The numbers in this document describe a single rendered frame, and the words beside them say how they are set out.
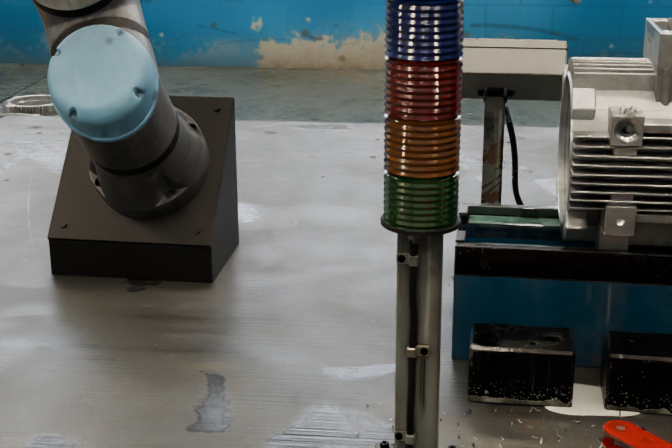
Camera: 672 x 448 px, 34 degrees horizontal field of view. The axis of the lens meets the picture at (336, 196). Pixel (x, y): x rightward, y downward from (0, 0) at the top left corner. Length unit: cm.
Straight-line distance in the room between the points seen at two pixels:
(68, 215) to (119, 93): 26
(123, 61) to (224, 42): 569
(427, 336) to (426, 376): 4
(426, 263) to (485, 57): 54
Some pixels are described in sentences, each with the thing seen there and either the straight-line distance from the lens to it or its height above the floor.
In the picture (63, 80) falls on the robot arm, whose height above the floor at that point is 107.
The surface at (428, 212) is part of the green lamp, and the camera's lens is 85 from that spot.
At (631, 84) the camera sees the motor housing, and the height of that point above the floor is 109.
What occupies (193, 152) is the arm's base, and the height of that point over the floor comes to 96.
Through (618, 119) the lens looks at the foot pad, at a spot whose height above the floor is 107.
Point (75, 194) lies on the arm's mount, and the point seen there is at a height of 90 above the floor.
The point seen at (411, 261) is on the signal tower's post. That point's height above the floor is 100.
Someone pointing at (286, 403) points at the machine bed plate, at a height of 80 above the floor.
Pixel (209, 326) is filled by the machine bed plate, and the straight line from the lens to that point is 126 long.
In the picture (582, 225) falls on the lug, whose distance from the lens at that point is 112.
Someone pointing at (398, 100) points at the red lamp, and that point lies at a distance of 83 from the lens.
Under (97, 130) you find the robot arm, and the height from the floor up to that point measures 102.
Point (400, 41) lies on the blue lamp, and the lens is 82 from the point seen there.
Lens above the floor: 132
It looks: 18 degrees down
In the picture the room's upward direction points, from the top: straight up
